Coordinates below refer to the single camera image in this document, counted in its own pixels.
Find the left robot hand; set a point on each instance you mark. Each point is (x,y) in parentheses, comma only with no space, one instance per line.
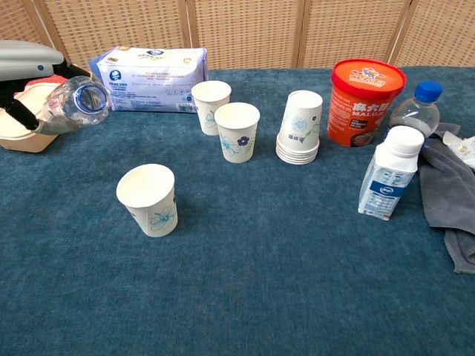
(26,59)

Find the clear plastic bottle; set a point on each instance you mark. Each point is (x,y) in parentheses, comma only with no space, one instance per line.
(74,107)

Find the white capped milk bottle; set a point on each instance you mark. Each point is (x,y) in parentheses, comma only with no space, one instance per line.
(386,185)

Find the round bottle with blue cap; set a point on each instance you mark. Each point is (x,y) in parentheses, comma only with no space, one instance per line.
(419,111)

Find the red bubble wrap roll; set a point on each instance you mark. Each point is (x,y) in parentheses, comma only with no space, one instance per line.
(52,78)

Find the beige lidded lunch box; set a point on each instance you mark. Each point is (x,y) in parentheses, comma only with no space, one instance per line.
(22,141)

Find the white blue tissue pack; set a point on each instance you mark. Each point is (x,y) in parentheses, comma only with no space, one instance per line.
(148,85)

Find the floral paper cup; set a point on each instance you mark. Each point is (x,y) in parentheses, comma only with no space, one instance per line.
(156,211)
(237,141)
(208,100)

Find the rattan folding screen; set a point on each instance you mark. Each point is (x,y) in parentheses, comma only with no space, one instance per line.
(241,33)

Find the stack of upturned paper cups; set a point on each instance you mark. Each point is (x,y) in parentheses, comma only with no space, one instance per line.
(300,122)

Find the teal table cloth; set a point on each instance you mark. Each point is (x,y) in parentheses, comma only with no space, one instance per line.
(259,278)

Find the orange instant noodle tub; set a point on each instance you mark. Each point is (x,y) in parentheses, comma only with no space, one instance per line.
(356,107)

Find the grey towel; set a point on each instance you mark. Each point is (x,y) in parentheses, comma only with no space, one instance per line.
(445,185)

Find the white snack bag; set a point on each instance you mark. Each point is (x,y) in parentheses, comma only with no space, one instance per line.
(464,148)

